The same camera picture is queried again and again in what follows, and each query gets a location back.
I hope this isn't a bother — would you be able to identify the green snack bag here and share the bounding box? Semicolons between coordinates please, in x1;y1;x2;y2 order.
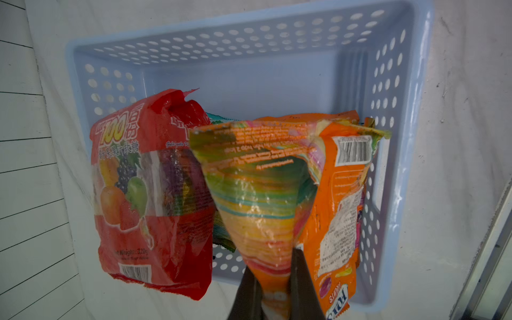
207;113;236;252

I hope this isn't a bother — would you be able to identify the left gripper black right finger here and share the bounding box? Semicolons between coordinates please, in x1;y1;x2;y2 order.
290;249;325;320

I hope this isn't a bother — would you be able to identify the light blue plastic basket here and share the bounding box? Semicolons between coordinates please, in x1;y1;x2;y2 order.
67;1;434;313

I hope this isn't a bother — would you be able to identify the red candy bag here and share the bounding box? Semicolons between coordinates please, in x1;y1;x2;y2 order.
89;89;215;301

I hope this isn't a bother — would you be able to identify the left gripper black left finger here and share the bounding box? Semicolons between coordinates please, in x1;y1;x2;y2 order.
227;267;263;320

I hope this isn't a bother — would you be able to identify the orange Fox's candy bag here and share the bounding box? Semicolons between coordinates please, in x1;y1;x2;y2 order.
189;111;392;320

